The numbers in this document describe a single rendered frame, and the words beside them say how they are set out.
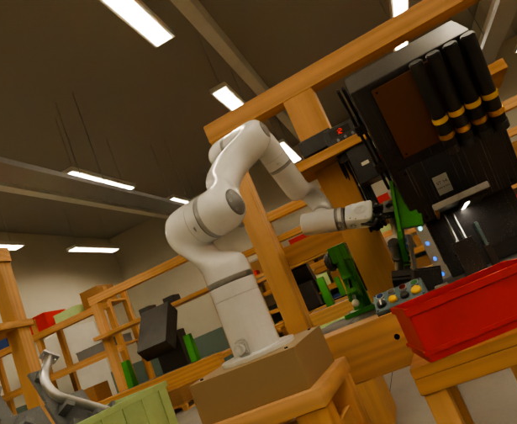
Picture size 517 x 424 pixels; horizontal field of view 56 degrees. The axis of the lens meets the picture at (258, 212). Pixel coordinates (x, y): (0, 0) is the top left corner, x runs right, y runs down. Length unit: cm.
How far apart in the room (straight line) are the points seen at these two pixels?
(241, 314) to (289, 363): 18
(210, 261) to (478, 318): 62
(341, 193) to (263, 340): 102
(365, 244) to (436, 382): 99
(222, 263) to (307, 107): 114
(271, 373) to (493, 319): 48
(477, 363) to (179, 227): 74
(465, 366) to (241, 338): 49
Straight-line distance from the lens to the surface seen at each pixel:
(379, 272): 205
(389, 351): 147
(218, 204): 119
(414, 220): 168
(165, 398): 166
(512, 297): 119
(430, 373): 116
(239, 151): 146
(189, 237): 125
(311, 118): 217
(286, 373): 110
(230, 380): 115
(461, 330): 116
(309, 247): 219
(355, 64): 222
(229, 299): 120
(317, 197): 186
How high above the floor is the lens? 102
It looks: 12 degrees up
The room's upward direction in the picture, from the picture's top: 23 degrees counter-clockwise
